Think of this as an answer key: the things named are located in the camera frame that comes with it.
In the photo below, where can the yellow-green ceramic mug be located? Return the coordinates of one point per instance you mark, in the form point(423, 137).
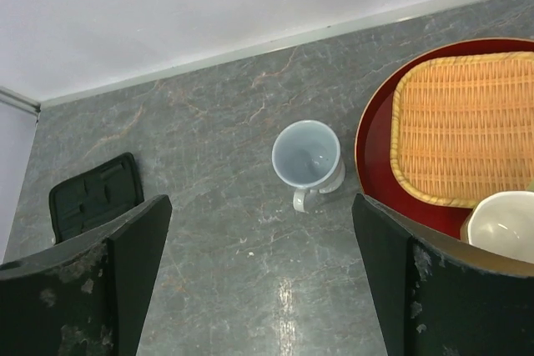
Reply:
point(502, 224)

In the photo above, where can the pale blue footed mug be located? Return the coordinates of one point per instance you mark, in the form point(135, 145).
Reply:
point(307, 156)

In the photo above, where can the black zippered tool case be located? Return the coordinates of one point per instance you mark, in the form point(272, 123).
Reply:
point(95, 197)

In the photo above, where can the round red lacquer tray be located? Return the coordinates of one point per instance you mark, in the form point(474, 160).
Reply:
point(436, 226)

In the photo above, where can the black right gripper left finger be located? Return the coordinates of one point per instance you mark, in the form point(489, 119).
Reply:
point(88, 295)

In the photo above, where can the woven bamboo basket tray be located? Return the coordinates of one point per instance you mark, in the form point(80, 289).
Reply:
point(462, 128)

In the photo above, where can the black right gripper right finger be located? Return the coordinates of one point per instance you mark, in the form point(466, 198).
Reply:
point(435, 295)

